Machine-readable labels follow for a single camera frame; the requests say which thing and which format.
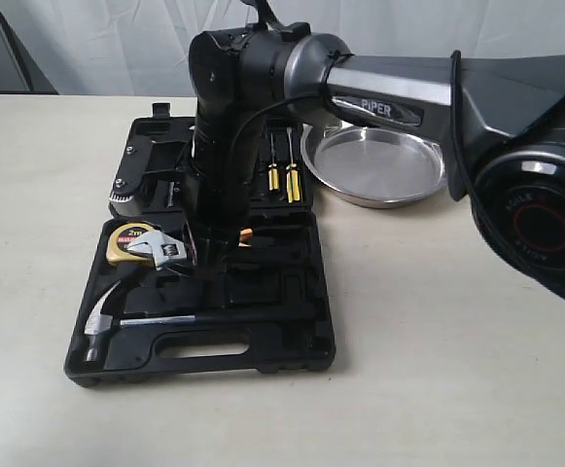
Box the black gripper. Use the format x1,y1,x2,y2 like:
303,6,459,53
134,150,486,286
180,111,265,271

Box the silver adjustable wrench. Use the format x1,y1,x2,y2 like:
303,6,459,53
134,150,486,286
126,230,194,275

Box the black plastic tool case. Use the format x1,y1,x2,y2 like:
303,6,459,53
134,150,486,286
64,102,335,387

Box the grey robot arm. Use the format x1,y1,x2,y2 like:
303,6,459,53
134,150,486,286
182,23,565,300

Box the yellow tape measure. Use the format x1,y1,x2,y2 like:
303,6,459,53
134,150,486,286
105,223,154,266

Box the yellow black screwdriver left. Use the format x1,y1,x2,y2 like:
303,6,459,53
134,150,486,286
267,132,280,193

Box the yellow black screwdriver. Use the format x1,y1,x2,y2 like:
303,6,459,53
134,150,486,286
286,126,301,203
267,132,280,193

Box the yellow black screwdriver right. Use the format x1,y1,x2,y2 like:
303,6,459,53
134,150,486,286
286,126,301,203

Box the steel claw hammer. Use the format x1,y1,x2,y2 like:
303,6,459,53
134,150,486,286
84,283,315,363

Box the round stainless steel tray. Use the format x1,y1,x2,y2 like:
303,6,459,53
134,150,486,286
300,123,446,209

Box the white backdrop curtain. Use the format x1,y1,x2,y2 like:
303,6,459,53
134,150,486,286
0,0,565,96

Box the orange handled pliers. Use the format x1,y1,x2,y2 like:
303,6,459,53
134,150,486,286
238,229,275,248

